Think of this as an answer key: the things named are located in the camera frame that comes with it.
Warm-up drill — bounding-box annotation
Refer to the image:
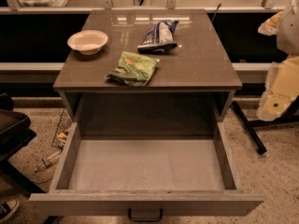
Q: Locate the wire mesh basket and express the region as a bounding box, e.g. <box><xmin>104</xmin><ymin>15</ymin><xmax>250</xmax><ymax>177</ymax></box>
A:
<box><xmin>51</xmin><ymin>109</ymin><xmax>72</xmax><ymax>148</ymax></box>

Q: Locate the open grey top drawer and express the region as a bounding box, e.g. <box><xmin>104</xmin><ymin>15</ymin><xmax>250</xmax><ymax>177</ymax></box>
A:
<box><xmin>29</xmin><ymin>92</ymin><xmax>264</xmax><ymax>217</ymax></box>

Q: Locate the grey drawer cabinet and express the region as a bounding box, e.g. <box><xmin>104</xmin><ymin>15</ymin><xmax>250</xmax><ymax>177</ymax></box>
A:
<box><xmin>54</xmin><ymin>9</ymin><xmax>242</xmax><ymax>115</ymax></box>

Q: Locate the blue chip bag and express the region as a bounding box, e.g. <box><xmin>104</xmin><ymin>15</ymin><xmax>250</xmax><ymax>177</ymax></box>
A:
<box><xmin>137</xmin><ymin>20</ymin><xmax>178</xmax><ymax>53</ymax></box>

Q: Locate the black chair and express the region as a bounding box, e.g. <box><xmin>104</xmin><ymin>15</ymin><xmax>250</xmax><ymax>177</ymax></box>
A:
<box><xmin>0</xmin><ymin>93</ymin><xmax>44</xmax><ymax>193</ymax></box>

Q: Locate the green chip bag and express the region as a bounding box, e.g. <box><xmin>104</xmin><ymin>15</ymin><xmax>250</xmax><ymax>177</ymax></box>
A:
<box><xmin>106</xmin><ymin>51</ymin><xmax>160</xmax><ymax>87</ymax></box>

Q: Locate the white bowl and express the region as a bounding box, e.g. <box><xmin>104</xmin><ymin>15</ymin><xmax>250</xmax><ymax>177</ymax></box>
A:
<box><xmin>67</xmin><ymin>30</ymin><xmax>108</xmax><ymax>55</ymax></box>

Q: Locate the black stand leg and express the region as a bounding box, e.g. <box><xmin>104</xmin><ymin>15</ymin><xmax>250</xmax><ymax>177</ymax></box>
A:
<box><xmin>232</xmin><ymin>101</ymin><xmax>267</xmax><ymax>155</ymax></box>

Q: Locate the sneaker shoe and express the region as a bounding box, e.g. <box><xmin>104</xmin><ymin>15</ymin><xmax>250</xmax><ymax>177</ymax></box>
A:
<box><xmin>0</xmin><ymin>199</ymin><xmax>20</xmax><ymax>224</ymax></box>

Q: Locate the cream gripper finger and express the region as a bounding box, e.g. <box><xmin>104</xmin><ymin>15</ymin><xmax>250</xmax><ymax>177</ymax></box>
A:
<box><xmin>256</xmin><ymin>56</ymin><xmax>299</xmax><ymax>121</ymax></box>
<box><xmin>258</xmin><ymin>11</ymin><xmax>282</xmax><ymax>35</ymax></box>

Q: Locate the black drawer handle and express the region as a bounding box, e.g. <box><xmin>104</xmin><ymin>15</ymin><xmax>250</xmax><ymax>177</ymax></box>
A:
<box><xmin>127</xmin><ymin>209</ymin><xmax>164</xmax><ymax>223</ymax></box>

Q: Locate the clear plastic bottle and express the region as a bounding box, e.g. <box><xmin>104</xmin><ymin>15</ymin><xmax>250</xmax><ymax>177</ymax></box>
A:
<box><xmin>35</xmin><ymin>151</ymin><xmax>61</xmax><ymax>173</ymax></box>

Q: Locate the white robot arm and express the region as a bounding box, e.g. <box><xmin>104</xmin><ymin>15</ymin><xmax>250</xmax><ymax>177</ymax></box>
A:
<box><xmin>257</xmin><ymin>0</ymin><xmax>299</xmax><ymax>121</ymax></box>

